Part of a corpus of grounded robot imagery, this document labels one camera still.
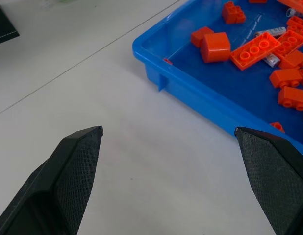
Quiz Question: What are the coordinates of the orange flat stud plate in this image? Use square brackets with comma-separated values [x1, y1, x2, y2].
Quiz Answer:
[273, 29, 303, 59]

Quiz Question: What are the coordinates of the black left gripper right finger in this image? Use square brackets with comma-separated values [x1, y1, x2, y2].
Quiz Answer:
[234, 126, 303, 235]

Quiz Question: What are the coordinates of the orange square four-stud brick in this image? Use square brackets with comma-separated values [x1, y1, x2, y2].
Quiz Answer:
[221, 0, 247, 24]

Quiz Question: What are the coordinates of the orange flat eight-stud plate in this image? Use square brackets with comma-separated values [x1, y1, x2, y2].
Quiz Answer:
[229, 32, 282, 71]

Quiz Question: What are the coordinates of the black mat corner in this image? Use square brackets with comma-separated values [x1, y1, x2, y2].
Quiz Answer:
[0, 2, 20, 46]

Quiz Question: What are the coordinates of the orange small brick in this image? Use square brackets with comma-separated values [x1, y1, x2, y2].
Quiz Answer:
[269, 121, 286, 134]

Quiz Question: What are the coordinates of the blue plastic tray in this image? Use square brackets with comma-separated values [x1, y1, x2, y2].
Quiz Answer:
[132, 0, 303, 159]

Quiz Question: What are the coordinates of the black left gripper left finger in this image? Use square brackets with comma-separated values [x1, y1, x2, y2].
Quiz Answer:
[0, 126, 104, 235]

